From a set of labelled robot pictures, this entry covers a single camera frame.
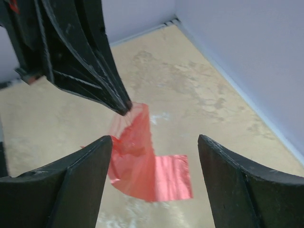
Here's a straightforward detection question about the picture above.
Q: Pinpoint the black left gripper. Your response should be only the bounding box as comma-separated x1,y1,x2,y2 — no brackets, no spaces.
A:
0,0,124,114

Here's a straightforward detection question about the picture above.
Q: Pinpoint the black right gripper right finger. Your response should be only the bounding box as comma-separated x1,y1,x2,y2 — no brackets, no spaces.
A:
198,135,304,228

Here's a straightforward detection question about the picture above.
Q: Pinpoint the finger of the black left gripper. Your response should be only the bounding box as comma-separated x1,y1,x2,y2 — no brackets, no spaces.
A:
78,0,132,112

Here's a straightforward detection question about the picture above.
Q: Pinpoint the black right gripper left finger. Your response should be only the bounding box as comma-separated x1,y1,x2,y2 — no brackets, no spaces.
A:
0,135,112,228

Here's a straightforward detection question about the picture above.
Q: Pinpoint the red plastic trash bag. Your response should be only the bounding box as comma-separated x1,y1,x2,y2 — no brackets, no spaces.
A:
108,103,193,202

